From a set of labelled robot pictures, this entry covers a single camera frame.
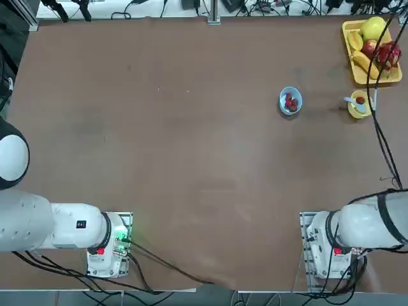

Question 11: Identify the red dragon fruit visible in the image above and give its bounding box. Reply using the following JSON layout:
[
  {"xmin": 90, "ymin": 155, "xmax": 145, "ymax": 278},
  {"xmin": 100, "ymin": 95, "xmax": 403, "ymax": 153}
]
[{"xmin": 375, "ymin": 40, "xmax": 402, "ymax": 72}]

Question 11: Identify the black base cable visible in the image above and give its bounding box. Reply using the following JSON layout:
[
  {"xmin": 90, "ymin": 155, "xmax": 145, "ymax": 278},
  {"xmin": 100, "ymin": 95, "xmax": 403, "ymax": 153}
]
[{"xmin": 129, "ymin": 239, "xmax": 221, "ymax": 286}]

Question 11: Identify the red apple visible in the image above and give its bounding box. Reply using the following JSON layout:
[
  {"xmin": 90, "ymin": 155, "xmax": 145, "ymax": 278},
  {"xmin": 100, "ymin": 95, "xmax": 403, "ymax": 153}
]
[{"xmin": 360, "ymin": 38, "xmax": 379, "ymax": 59}]

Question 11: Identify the yellow plastic tray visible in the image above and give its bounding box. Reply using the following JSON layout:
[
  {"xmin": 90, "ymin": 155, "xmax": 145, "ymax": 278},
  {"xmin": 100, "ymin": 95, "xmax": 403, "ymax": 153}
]
[{"xmin": 342, "ymin": 18, "xmax": 404, "ymax": 88}]

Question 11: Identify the light blue plastic spoon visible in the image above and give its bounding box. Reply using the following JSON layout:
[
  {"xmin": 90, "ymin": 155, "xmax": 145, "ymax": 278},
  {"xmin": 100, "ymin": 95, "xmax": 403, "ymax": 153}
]
[{"xmin": 343, "ymin": 96, "xmax": 369, "ymax": 114}]

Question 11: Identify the light blue bowl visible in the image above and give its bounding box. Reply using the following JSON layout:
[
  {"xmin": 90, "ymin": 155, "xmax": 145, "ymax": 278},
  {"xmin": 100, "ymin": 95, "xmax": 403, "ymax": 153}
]
[{"xmin": 279, "ymin": 86, "xmax": 303, "ymax": 117}]

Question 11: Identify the black stand leg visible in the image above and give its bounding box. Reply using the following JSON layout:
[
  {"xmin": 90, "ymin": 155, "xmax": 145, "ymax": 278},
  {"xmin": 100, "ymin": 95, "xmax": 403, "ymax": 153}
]
[
  {"xmin": 73, "ymin": 0, "xmax": 92, "ymax": 22},
  {"xmin": 41, "ymin": 0, "xmax": 69, "ymax": 23}
]

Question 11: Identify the yellow-orange star fruit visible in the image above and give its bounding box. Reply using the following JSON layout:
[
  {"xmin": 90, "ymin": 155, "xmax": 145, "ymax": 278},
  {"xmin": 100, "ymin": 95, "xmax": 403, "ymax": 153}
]
[{"xmin": 347, "ymin": 29, "xmax": 365, "ymax": 52}]

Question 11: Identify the aluminium frame post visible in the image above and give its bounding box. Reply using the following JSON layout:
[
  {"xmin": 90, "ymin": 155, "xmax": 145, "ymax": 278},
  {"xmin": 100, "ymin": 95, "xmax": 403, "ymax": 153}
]
[{"xmin": 207, "ymin": 0, "xmax": 222, "ymax": 25}]

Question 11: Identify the aluminium frame rail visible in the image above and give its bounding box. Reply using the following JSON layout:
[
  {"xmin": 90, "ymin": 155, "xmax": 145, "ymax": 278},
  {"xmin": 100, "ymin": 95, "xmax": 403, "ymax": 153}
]
[{"xmin": 17, "ymin": 0, "xmax": 40, "ymax": 32}]

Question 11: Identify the yellow bowl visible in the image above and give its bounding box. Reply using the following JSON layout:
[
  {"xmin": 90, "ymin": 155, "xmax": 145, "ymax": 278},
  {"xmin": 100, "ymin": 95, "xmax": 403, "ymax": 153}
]
[{"xmin": 347, "ymin": 90, "xmax": 374, "ymax": 120}]

